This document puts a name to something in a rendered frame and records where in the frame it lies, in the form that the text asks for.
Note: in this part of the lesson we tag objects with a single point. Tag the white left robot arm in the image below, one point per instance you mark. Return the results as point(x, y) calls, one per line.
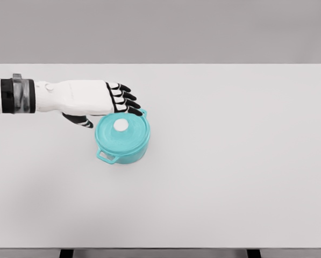
point(20, 94)

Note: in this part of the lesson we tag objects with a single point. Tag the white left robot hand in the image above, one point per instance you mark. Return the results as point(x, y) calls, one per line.
point(87, 97)

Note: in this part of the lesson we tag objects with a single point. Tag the turquoise lid with white knob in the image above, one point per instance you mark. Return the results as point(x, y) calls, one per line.
point(122, 133)

